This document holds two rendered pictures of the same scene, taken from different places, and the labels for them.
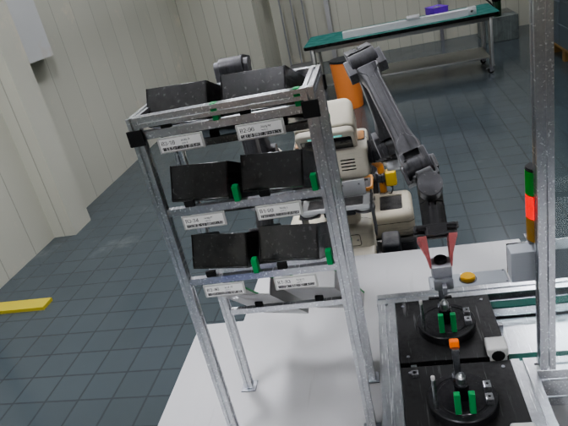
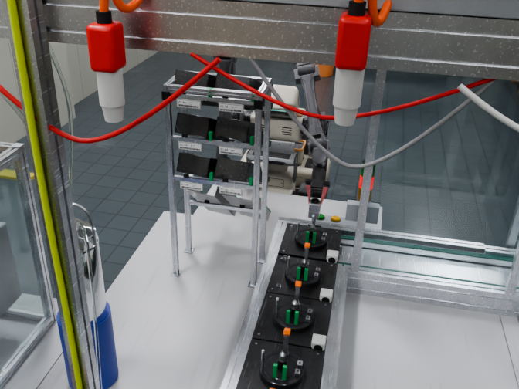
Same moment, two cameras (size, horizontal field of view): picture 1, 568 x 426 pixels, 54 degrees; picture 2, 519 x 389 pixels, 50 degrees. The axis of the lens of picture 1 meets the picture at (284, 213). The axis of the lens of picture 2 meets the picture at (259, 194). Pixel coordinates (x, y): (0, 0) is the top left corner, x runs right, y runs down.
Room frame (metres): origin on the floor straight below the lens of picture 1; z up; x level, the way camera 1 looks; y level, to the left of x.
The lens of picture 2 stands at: (-0.85, -0.03, 2.25)
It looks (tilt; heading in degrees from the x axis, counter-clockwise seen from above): 28 degrees down; 358
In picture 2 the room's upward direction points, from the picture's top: 2 degrees clockwise
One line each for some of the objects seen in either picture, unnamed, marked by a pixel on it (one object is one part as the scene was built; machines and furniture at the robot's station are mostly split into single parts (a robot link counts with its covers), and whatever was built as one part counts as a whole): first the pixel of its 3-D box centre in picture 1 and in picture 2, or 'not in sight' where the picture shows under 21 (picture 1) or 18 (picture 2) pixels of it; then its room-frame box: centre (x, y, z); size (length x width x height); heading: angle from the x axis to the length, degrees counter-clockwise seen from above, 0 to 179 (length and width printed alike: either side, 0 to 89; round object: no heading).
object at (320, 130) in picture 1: (272, 270); (219, 182); (1.07, 0.05, 1.26); 0.36 x 0.21 x 0.80; 77
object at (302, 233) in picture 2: (445, 323); (311, 238); (1.11, -0.33, 0.98); 0.14 x 0.14 x 0.02
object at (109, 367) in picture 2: not in sight; (89, 345); (0.46, 0.43, 1.00); 0.16 x 0.16 x 0.27
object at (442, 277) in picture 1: (441, 272); (314, 208); (1.10, -0.33, 1.13); 0.08 x 0.04 x 0.07; 168
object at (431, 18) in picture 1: (399, 49); not in sight; (7.58, -2.01, 0.44); 2.44 x 0.97 x 0.88; 76
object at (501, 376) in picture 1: (461, 387); (303, 267); (0.86, -0.27, 1.01); 0.24 x 0.24 x 0.13; 77
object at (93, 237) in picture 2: not in sight; (75, 259); (0.46, 0.43, 1.32); 0.14 x 0.14 x 0.38
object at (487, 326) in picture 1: (446, 329); (310, 242); (1.11, -0.33, 0.96); 0.24 x 0.24 x 0.02; 77
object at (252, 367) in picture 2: not in sight; (282, 361); (0.38, -0.16, 1.01); 0.24 x 0.24 x 0.13; 77
